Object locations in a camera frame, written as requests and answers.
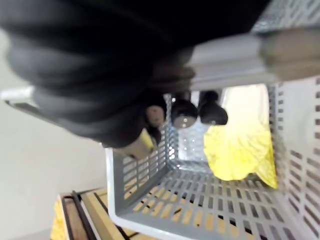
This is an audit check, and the wooden slatted crate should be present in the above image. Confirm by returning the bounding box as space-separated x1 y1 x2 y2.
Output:
55 186 143 240

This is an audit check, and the yellow cabbage in crate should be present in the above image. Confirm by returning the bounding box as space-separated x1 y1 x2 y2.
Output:
51 199 68 240

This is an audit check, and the grey perforated plastic basket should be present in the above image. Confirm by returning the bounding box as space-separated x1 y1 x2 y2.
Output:
0 0 320 240

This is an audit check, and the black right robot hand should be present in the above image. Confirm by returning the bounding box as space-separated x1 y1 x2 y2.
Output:
0 0 270 160

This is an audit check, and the yellow napa cabbage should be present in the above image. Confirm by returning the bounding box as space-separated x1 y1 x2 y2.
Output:
203 84 279 190

